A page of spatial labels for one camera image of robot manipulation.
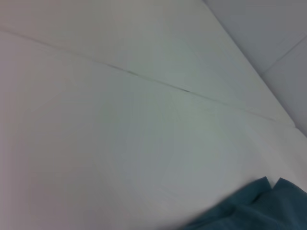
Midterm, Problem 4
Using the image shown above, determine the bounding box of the teal blue shirt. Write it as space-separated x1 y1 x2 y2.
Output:
183 176 307 230

